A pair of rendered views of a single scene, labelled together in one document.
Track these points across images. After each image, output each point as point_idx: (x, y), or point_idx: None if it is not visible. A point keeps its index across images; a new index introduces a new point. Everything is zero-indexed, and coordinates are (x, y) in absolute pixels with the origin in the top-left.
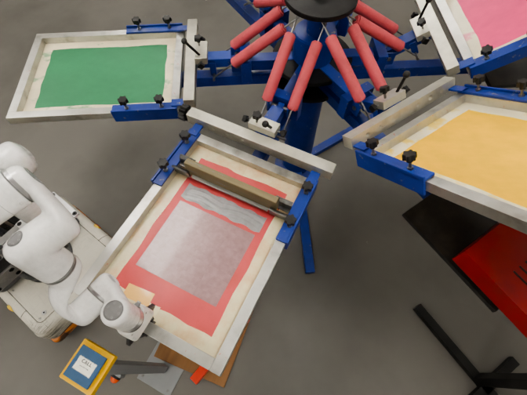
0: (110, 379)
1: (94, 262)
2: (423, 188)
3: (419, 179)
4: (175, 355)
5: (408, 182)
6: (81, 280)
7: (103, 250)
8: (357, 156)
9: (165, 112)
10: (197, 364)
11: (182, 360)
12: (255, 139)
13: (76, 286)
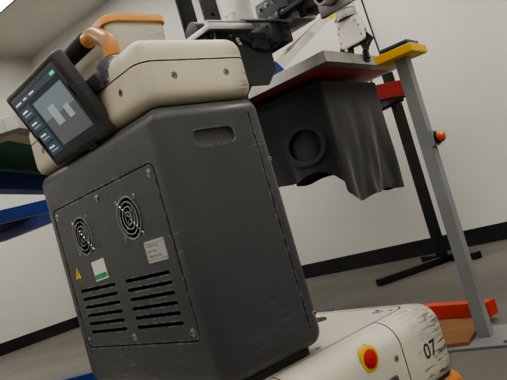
0: (440, 131)
1: (295, 64)
2: (281, 66)
3: (275, 63)
4: (461, 332)
5: (275, 73)
6: (312, 55)
7: (283, 70)
8: None
9: None
10: (468, 320)
11: (466, 326)
12: None
13: (318, 52)
